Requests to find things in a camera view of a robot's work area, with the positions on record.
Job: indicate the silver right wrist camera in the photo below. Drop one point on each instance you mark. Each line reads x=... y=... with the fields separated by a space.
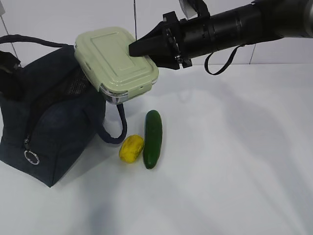
x=187 y=8

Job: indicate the dark blue lunch bag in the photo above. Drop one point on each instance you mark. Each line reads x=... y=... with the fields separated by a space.
x=50 y=111

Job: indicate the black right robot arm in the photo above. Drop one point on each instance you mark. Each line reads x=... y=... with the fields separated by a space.
x=257 y=22

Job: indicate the green lid glass container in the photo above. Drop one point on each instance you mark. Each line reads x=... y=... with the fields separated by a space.
x=103 y=55

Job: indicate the green cucumber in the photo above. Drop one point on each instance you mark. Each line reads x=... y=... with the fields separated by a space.
x=153 y=139

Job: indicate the yellow lemon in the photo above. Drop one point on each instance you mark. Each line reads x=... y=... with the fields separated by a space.
x=131 y=148

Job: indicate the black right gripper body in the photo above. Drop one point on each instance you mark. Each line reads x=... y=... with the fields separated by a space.
x=173 y=36

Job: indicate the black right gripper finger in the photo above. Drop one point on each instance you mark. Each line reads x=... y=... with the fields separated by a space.
x=166 y=62
x=153 y=43

